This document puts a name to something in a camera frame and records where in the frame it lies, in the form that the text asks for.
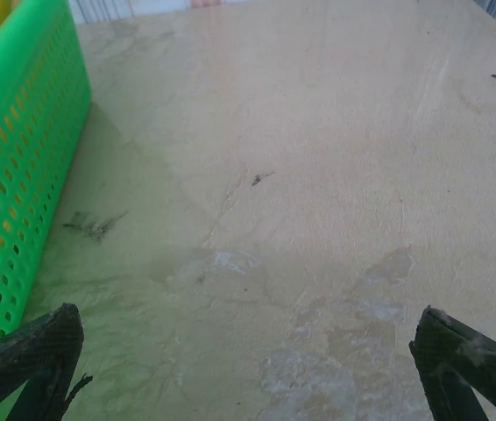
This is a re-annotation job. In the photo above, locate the green perforated plastic basket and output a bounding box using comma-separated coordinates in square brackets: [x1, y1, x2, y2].
[0, 0, 95, 354]

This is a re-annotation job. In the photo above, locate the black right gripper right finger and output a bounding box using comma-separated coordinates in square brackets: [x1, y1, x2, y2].
[408, 305, 496, 421]

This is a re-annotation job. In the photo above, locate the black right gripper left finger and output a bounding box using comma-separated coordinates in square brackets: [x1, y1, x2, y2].
[0, 302, 95, 421]

